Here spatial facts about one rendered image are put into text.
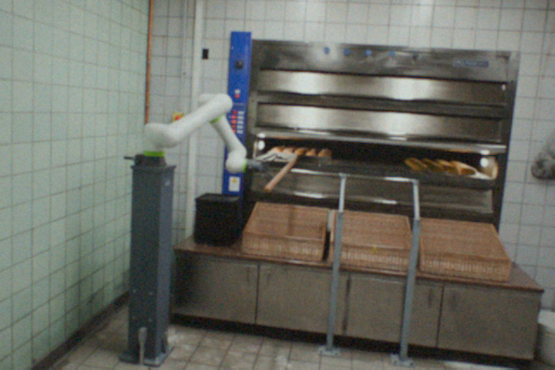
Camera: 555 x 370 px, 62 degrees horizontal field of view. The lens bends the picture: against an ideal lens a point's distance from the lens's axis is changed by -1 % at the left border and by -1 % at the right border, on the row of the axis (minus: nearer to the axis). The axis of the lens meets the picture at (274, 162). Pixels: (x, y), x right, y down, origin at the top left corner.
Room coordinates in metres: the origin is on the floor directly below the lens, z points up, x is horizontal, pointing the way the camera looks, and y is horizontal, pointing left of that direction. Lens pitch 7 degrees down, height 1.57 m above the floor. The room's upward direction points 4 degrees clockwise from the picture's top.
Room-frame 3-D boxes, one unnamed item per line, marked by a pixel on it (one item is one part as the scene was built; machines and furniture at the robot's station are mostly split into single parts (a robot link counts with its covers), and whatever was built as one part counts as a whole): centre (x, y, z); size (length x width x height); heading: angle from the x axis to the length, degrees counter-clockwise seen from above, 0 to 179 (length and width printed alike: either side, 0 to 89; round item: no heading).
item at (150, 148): (2.72, 0.71, 1.36); 0.16 x 0.13 x 0.19; 43
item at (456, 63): (3.49, -0.73, 1.99); 1.80 x 0.08 x 0.21; 82
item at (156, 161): (2.74, 0.77, 1.23); 0.26 x 0.15 x 0.06; 80
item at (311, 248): (3.29, -0.13, 0.72); 0.56 x 0.49 x 0.28; 81
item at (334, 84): (3.47, -0.73, 1.80); 1.79 x 0.11 x 0.19; 82
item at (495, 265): (3.12, -1.31, 0.72); 0.56 x 0.49 x 0.28; 81
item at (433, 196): (3.47, -0.73, 1.02); 1.79 x 0.11 x 0.19; 82
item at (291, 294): (3.20, -0.58, 0.29); 2.42 x 0.56 x 0.58; 82
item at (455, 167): (3.82, -1.36, 1.21); 0.61 x 0.48 x 0.06; 172
